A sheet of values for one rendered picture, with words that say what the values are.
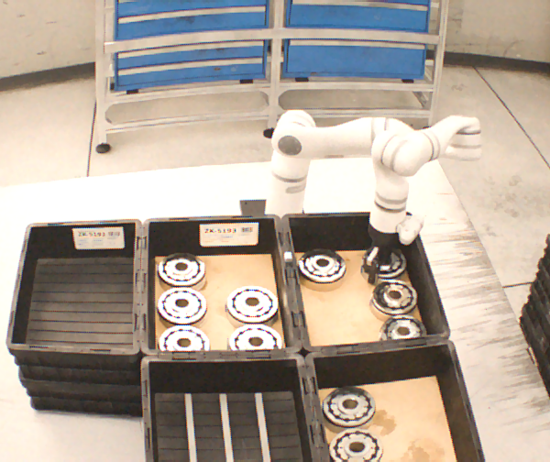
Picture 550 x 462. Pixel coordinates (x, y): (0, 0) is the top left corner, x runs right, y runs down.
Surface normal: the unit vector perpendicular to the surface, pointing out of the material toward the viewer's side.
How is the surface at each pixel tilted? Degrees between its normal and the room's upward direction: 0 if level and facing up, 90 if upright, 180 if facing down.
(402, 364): 90
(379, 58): 90
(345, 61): 90
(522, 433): 0
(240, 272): 0
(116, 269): 0
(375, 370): 90
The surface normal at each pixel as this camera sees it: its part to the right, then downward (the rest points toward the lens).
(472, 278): 0.04, -0.77
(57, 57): 0.16, 0.64
